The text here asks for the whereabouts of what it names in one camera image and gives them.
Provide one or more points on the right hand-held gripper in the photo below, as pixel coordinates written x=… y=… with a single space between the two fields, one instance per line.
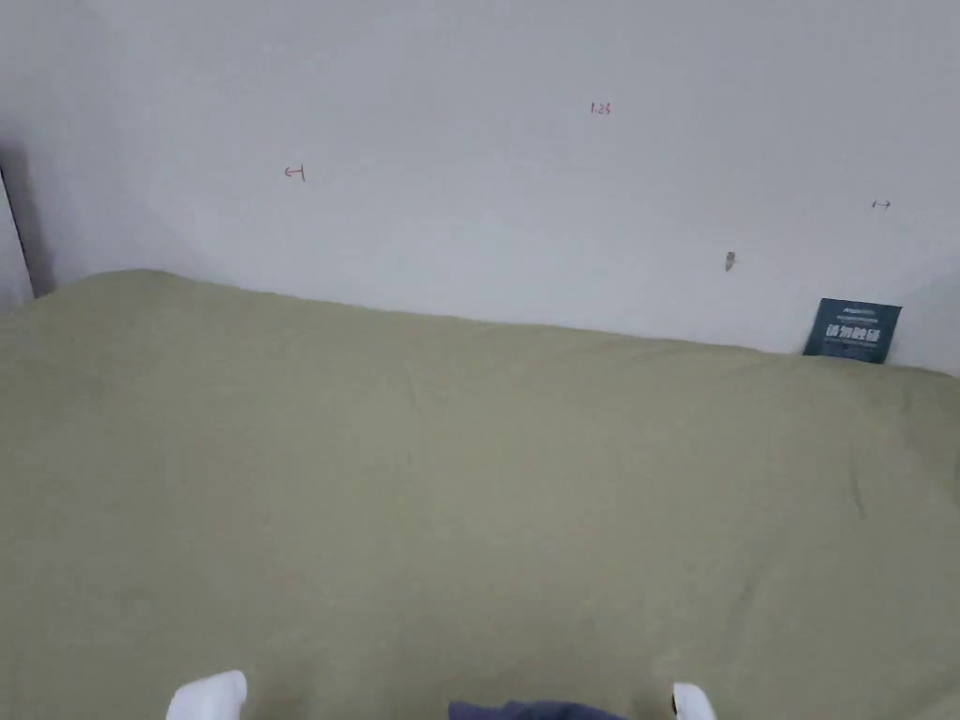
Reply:
x=690 y=703

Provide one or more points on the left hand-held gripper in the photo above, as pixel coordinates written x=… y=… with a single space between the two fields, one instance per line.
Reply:
x=210 y=697

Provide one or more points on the dark blue shirt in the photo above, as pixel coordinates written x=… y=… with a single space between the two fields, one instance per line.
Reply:
x=525 y=711

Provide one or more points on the bed with pale green sheet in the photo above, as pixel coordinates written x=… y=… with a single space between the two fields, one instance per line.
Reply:
x=450 y=487

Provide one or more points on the dark blue printed card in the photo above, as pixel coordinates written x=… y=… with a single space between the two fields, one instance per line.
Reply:
x=853 y=331

